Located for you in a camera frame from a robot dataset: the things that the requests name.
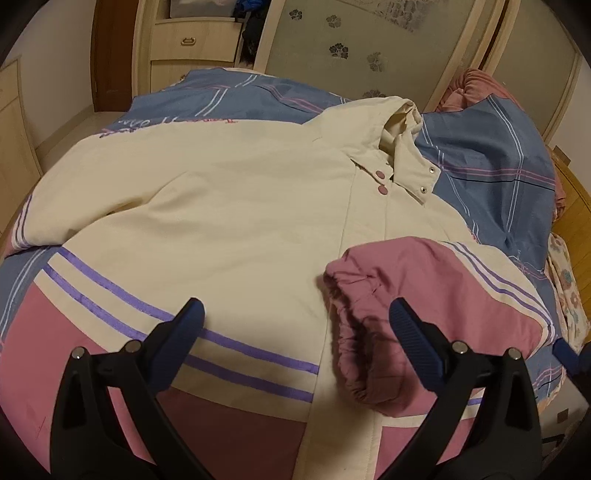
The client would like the pink and cream hooded jacket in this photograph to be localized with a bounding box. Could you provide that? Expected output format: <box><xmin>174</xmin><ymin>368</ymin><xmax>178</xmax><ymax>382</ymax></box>
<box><xmin>1</xmin><ymin>95</ymin><xmax>561</xmax><ymax>479</ymax></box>

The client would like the blue clothes pile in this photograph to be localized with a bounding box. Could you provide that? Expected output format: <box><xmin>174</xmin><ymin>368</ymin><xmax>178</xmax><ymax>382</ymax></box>
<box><xmin>232</xmin><ymin>0</ymin><xmax>266</xmax><ymax>18</ymax></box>

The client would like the floral pillow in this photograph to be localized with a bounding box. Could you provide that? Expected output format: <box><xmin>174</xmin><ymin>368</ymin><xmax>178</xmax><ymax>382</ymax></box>
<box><xmin>546</xmin><ymin>233</ymin><xmax>590</xmax><ymax>353</ymax></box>

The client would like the wooden headboard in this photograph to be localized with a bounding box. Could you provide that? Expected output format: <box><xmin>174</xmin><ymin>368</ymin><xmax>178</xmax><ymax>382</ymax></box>
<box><xmin>551</xmin><ymin>146</ymin><xmax>590</xmax><ymax>266</ymax></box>

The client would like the blue plaid bed cover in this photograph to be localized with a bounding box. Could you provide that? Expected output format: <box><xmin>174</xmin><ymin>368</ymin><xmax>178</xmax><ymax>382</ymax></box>
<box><xmin>1</xmin><ymin>69</ymin><xmax>561</xmax><ymax>417</ymax></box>

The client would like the light wood sideboard cabinet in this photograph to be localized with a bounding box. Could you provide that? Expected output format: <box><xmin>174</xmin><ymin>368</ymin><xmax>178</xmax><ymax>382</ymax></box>
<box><xmin>0</xmin><ymin>59</ymin><xmax>42</xmax><ymax>233</ymax></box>

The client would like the pink folded quilt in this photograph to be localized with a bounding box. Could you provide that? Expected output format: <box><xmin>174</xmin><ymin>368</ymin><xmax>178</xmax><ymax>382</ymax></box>
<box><xmin>435</xmin><ymin>68</ymin><xmax>567</xmax><ymax>223</ymax></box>

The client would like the lower wardrobe drawer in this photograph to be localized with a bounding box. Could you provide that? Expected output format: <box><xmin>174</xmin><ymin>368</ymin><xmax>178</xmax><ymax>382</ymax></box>
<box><xmin>150</xmin><ymin>60</ymin><xmax>233</xmax><ymax>93</ymax></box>

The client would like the wardrobe drawer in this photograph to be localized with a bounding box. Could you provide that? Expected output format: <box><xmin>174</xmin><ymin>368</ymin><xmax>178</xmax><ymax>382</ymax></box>
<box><xmin>150</xmin><ymin>60</ymin><xmax>233</xmax><ymax>93</ymax></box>
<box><xmin>150</xmin><ymin>21</ymin><xmax>242</xmax><ymax>63</ymax></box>

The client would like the upper wardrobe drawer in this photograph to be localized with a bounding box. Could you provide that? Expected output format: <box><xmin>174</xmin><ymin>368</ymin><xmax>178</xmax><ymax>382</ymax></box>
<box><xmin>150</xmin><ymin>21</ymin><xmax>242</xmax><ymax>63</ymax></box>

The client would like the brown wooden door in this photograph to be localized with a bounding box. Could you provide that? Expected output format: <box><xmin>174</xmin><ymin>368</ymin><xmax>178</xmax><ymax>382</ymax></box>
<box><xmin>90</xmin><ymin>0</ymin><xmax>139</xmax><ymax>112</ymax></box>

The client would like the clear plastic storage box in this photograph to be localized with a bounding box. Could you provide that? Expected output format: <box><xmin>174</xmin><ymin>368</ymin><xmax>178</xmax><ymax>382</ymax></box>
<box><xmin>169</xmin><ymin>0</ymin><xmax>236</xmax><ymax>18</ymax></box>

